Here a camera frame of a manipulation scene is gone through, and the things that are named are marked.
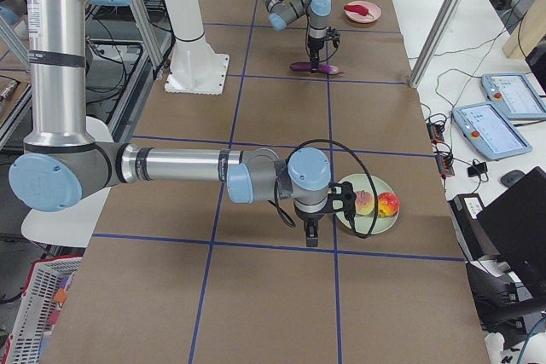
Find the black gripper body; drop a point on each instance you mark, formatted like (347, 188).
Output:
(315, 47)
(309, 217)

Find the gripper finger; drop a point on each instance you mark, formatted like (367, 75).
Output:
(312, 62)
(308, 234)
(316, 61)
(314, 235)

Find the purple eggplant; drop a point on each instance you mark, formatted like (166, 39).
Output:
(306, 66)

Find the red chili pepper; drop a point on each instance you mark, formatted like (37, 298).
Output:
(357, 12)

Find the yellow pink peach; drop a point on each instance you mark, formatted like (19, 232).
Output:
(364, 202)

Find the pink plate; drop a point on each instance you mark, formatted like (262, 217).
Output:
(373, 9)

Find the near teach pendant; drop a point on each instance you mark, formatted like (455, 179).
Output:
(489, 131)

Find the teach pendant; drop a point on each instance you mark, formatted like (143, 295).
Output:
(489, 131)
(513, 95)

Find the far teach pendant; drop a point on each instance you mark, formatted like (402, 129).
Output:
(513, 95)

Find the black laptop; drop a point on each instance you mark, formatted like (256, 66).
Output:
(515, 224)

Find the black computer mouse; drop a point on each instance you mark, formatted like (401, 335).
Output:
(510, 178)

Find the white chair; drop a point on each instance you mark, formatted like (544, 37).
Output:
(73, 226)

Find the white plastic basket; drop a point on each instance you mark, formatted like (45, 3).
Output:
(40, 307)

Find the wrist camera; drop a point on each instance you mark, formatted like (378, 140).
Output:
(342, 198)
(333, 37)

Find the aluminium frame post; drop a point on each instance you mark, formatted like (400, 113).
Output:
(442, 20)

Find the white camera stand base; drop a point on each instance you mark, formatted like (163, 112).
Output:
(195, 67)

